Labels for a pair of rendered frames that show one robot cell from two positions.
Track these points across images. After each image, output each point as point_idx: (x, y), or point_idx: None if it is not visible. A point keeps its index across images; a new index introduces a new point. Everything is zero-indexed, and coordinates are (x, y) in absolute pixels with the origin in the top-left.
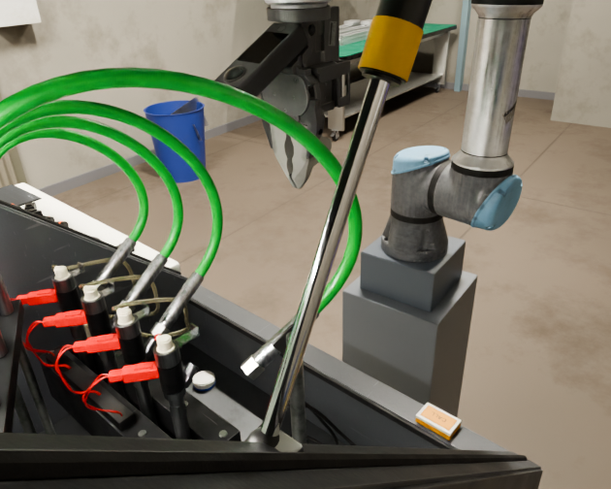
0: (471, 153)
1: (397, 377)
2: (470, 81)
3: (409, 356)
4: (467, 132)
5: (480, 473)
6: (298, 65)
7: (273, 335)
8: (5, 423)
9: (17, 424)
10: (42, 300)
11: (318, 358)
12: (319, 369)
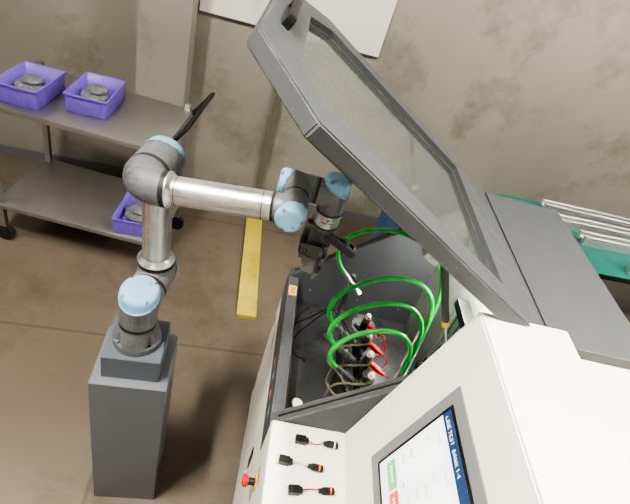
0: (169, 256)
1: (170, 385)
2: (163, 228)
3: (173, 366)
4: (166, 250)
5: (357, 243)
6: None
7: (285, 352)
8: (412, 341)
9: None
10: None
11: (287, 331)
12: (292, 329)
